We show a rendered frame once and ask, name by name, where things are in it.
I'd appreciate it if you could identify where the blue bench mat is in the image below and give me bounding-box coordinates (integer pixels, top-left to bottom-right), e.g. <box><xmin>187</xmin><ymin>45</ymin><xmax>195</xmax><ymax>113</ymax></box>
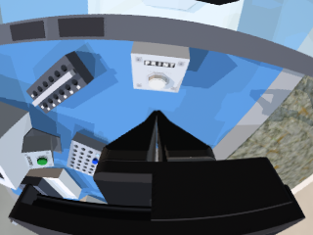
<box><xmin>0</xmin><ymin>39</ymin><xmax>283</xmax><ymax>202</ymax></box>

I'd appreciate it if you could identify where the white tube rack with round holes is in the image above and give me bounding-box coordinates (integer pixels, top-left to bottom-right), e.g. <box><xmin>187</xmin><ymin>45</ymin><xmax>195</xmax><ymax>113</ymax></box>
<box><xmin>67</xmin><ymin>132</ymin><xmax>107</xmax><ymax>176</ymax></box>

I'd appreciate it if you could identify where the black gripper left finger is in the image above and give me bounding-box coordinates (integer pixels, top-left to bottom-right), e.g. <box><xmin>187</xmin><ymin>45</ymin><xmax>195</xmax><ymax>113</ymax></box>
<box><xmin>99</xmin><ymin>111</ymin><xmax>157</xmax><ymax>162</ymax></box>

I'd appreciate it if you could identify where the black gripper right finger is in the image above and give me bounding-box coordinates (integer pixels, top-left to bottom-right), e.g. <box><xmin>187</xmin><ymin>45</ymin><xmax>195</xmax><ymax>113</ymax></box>
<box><xmin>157</xmin><ymin>111</ymin><xmax>216</xmax><ymax>162</ymax></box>

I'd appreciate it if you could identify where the white block with round holes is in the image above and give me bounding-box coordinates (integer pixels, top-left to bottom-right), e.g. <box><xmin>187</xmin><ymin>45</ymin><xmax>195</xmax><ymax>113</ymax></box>
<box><xmin>79</xmin><ymin>195</ymin><xmax>107</xmax><ymax>204</ymax></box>

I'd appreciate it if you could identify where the dark grey block with holes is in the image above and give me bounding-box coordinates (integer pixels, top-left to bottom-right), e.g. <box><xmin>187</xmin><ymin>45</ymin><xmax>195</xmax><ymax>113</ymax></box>
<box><xmin>26</xmin><ymin>51</ymin><xmax>94</xmax><ymax>114</ymax></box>

